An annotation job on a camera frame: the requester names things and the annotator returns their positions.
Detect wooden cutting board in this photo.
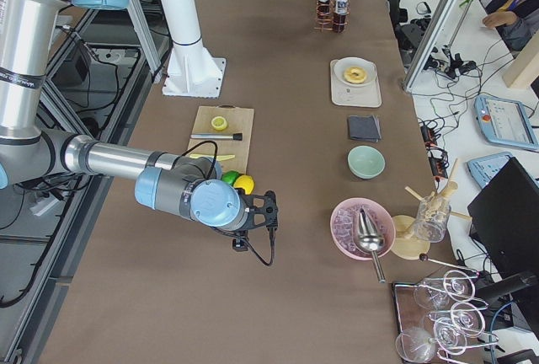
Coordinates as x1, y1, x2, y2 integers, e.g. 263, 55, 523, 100
188, 106, 254, 173

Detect mint green bowl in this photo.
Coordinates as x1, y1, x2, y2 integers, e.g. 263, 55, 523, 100
347, 146, 386, 179

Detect halved lemon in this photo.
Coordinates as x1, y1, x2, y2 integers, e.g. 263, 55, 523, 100
211, 115, 228, 131

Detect white plate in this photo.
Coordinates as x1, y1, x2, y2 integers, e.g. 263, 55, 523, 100
333, 57, 376, 87

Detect green lime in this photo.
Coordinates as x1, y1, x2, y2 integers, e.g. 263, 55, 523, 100
221, 170, 241, 186

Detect aluminium frame post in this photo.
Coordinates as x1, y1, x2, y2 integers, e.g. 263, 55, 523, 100
403, 0, 457, 94

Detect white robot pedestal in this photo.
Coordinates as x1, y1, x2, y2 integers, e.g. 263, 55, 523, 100
161, 0, 226, 99

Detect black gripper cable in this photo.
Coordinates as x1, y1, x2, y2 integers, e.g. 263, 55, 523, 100
180, 140, 280, 267

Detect blue teach pendant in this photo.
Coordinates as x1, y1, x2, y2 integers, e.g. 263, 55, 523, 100
467, 152, 514, 189
474, 95, 538, 152

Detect steel ice scoop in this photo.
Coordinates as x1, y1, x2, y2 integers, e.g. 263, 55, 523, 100
356, 208, 386, 283

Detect black laptop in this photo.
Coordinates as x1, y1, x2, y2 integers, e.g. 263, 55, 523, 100
467, 158, 538, 277

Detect steel muddler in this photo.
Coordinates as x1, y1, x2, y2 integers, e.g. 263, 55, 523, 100
190, 132, 243, 141

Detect glass jar with wooden utensils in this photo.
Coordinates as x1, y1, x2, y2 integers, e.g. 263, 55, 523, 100
403, 158, 472, 243

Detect yellow lemon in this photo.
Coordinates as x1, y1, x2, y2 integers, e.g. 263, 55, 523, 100
232, 174, 255, 195

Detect pink bowl with ice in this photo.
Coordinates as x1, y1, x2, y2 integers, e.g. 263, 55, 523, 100
330, 197, 396, 261

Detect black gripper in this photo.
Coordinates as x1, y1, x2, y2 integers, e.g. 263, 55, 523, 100
239, 190, 279, 230

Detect glazed donut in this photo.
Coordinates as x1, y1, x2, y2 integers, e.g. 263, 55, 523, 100
343, 66, 368, 84

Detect round wooden coaster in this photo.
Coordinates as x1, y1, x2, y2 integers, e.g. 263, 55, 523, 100
391, 215, 430, 260

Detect cream serving tray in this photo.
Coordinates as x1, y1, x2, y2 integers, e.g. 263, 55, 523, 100
330, 57, 382, 108

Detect grey folded cloth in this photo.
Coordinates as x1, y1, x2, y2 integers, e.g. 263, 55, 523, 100
347, 115, 382, 142

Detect wine glass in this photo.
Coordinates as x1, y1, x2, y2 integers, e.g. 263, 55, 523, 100
395, 327, 437, 363
427, 302, 486, 337
433, 318, 467, 356
414, 270, 475, 310

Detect oolong tea bottle in rack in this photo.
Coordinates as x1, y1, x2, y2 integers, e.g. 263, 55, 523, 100
317, 0, 330, 23

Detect yellow plastic knife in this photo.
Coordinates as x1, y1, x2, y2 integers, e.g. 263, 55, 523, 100
188, 153, 236, 162

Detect copper wire bottle rack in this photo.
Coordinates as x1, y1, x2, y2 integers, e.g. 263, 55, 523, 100
315, 0, 350, 33

